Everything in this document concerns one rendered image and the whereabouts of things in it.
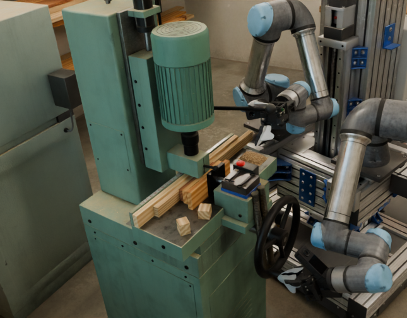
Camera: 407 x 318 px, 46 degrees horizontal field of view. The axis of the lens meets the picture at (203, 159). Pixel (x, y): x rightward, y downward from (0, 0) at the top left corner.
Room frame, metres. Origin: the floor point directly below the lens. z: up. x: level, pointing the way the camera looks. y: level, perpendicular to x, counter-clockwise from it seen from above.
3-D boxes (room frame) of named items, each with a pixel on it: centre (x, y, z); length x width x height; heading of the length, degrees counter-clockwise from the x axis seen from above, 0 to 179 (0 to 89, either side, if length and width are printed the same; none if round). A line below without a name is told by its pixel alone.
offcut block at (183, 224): (1.18, 0.08, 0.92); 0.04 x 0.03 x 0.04; 19
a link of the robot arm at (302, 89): (1.65, -0.37, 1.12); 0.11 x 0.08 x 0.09; 141
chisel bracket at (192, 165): (1.45, 0.05, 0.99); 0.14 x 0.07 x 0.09; 51
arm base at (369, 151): (1.64, -0.68, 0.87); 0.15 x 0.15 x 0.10
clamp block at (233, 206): (1.32, -0.12, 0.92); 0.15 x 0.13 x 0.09; 141
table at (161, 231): (1.38, -0.05, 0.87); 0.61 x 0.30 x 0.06; 141
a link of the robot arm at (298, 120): (1.65, -0.38, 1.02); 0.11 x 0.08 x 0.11; 111
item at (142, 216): (1.46, 0.05, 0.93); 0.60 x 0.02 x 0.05; 141
